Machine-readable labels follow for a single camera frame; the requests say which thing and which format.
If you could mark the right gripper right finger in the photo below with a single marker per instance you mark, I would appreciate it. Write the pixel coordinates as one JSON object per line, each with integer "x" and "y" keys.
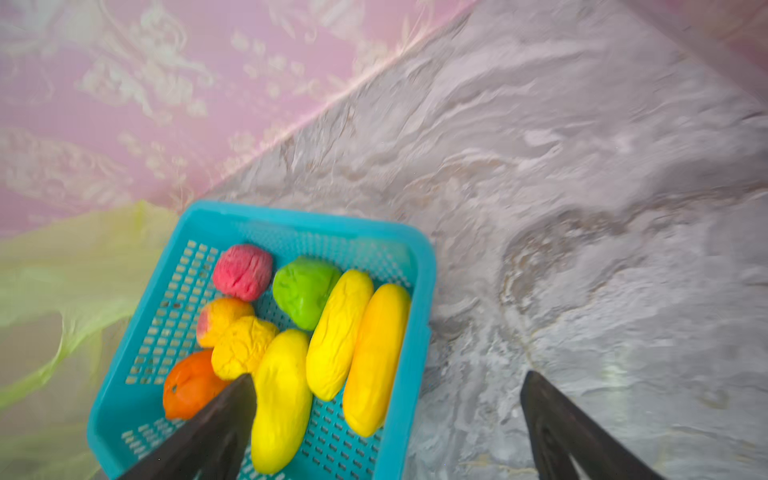
{"x": 563, "y": 437}

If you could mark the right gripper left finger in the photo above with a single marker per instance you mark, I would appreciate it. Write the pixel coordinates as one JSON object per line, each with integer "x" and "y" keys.
{"x": 209, "y": 446}

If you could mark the orange round fruit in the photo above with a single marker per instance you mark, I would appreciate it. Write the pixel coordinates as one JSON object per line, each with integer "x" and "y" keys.
{"x": 190, "y": 386}

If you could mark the small yellow fruit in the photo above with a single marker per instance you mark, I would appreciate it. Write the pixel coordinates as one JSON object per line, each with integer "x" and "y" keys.
{"x": 284, "y": 402}

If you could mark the yellow-red peach fruit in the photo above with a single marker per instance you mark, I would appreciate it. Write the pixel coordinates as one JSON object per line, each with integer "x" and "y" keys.
{"x": 216, "y": 316}

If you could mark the yellow banana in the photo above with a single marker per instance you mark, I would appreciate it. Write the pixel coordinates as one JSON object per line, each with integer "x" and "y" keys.
{"x": 332, "y": 345}
{"x": 375, "y": 360}

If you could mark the green fruit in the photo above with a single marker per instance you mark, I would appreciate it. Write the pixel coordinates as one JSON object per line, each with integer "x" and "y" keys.
{"x": 301, "y": 289}

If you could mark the yellow-green plastic bag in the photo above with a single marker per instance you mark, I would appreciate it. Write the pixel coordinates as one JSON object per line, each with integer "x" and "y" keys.
{"x": 67, "y": 292}

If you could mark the teal plastic basket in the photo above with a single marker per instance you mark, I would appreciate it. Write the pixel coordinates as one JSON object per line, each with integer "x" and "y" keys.
{"x": 127, "y": 421}

